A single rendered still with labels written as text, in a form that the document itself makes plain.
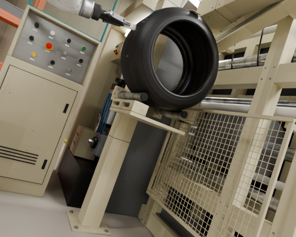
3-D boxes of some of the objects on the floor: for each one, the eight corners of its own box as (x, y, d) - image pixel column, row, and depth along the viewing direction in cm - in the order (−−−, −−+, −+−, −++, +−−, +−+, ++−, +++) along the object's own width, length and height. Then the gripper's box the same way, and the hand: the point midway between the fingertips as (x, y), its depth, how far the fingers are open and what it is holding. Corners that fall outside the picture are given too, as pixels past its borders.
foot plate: (66, 211, 164) (67, 208, 165) (100, 216, 177) (101, 213, 177) (71, 231, 141) (73, 227, 141) (111, 235, 153) (112, 232, 153)
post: (76, 217, 161) (193, -96, 176) (94, 219, 167) (205, -83, 182) (80, 226, 150) (204, -109, 165) (98, 229, 156) (217, -96, 171)
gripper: (97, -2, 107) (142, 17, 118) (90, 7, 119) (132, 24, 130) (93, 13, 107) (138, 32, 118) (88, 21, 119) (129, 37, 130)
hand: (129, 25), depth 122 cm, fingers closed
